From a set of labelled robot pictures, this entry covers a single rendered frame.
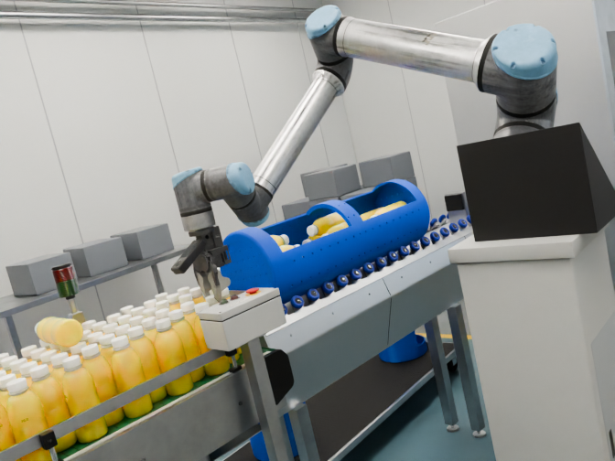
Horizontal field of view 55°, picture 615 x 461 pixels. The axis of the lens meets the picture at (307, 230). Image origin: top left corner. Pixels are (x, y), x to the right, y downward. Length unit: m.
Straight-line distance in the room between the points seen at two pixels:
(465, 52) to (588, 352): 0.80
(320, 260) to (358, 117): 6.02
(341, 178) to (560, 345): 4.36
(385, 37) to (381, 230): 0.77
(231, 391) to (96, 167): 4.00
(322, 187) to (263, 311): 4.29
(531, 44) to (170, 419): 1.27
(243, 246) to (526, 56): 0.99
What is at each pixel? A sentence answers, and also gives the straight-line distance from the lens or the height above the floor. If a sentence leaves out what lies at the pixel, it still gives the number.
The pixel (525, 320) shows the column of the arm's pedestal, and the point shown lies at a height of 0.90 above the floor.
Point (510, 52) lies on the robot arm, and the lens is 1.56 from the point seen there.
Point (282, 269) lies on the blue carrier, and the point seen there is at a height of 1.09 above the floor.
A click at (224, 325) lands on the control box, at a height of 1.07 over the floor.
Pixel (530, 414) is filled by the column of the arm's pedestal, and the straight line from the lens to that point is 1.72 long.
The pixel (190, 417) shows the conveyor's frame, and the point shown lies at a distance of 1.60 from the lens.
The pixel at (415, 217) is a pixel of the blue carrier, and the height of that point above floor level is 1.08.
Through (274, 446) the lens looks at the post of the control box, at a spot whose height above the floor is 0.69.
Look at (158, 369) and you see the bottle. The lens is 1.61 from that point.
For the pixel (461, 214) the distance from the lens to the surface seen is 2.89.
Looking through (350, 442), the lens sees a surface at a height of 0.15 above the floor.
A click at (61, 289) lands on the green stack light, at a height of 1.19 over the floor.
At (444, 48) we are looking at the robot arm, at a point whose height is 1.62.
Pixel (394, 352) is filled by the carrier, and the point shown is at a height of 0.21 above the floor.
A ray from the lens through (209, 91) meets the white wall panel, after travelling 6.37.
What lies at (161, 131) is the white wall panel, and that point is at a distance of 5.89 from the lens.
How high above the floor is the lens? 1.44
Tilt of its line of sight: 8 degrees down
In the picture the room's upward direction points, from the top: 13 degrees counter-clockwise
